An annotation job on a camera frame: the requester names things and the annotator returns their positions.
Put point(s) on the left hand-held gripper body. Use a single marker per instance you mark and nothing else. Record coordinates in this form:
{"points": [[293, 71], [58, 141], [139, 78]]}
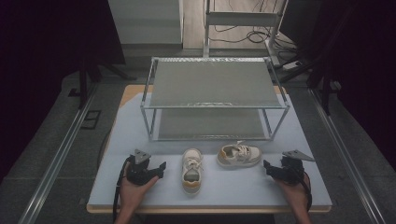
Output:
{"points": [[138, 174]]}

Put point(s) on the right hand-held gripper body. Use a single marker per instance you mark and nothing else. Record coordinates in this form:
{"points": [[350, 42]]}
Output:
{"points": [[291, 172]]}

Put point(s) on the cream and orange child's sneaker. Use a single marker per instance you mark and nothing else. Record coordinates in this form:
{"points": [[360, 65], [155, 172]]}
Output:
{"points": [[191, 169], [239, 155]]}

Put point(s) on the grey two-tier shoe rack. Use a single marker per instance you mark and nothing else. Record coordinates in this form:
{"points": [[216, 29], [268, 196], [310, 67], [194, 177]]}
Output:
{"points": [[214, 84]]}

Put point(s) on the person's left hand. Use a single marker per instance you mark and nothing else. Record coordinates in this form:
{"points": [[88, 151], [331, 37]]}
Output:
{"points": [[132, 196]]}

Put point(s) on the person's right hand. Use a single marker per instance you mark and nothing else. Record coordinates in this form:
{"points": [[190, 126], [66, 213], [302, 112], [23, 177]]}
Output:
{"points": [[298, 196]]}

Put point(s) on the pale blue table mat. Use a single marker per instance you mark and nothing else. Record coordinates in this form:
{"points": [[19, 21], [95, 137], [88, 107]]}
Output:
{"points": [[224, 186]]}

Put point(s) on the dark floor socket plate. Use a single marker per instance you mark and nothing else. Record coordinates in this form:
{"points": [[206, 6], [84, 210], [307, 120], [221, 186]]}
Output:
{"points": [[90, 119]]}

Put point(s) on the black tripod stand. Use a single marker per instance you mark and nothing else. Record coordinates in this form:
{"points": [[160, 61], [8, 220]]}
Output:
{"points": [[325, 90], [83, 84]]}

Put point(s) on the white power strip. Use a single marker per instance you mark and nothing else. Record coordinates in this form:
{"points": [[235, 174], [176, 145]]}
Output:
{"points": [[291, 65]]}

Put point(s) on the dark curtain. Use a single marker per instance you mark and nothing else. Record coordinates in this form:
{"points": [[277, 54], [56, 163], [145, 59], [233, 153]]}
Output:
{"points": [[46, 46], [358, 46]]}

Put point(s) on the white cabinet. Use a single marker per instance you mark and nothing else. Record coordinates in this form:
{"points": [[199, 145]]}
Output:
{"points": [[144, 21]]}

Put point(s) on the white metal stand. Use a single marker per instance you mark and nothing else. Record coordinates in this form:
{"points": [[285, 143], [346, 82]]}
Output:
{"points": [[241, 19]]}

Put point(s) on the aluminium floor rail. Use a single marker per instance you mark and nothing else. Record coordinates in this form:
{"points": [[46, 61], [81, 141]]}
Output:
{"points": [[347, 155], [59, 158]]}

